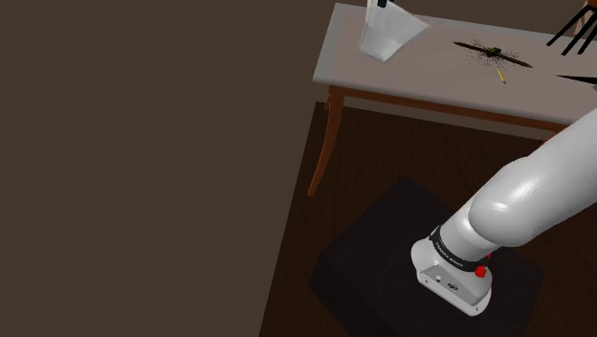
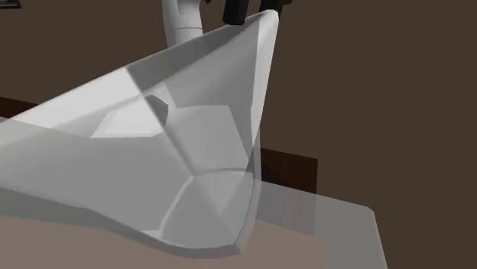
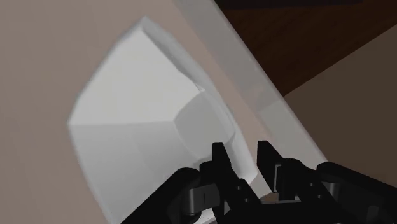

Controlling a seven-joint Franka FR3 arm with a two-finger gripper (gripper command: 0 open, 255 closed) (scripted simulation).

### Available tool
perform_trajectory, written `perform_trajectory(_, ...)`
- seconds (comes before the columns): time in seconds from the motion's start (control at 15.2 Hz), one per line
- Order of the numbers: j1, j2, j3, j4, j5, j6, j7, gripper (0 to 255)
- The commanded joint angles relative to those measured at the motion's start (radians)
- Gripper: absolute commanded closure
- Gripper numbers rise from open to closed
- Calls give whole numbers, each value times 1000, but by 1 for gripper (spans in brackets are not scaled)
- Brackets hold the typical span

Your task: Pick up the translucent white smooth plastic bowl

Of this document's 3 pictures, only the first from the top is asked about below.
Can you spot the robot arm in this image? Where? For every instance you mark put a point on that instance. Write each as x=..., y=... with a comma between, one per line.
x=527, y=196

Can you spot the dark robot stand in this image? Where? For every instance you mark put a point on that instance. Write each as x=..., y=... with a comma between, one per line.
x=368, y=261

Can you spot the dark brown twig, green centre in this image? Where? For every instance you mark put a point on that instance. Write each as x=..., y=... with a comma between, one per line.
x=493, y=52

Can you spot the white angular container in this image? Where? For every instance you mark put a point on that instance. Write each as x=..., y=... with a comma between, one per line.
x=387, y=32

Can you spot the yellow pencil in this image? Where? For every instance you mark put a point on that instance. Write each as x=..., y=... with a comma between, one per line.
x=501, y=76

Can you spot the wooden table with grey top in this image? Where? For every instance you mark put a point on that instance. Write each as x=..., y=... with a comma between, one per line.
x=420, y=79

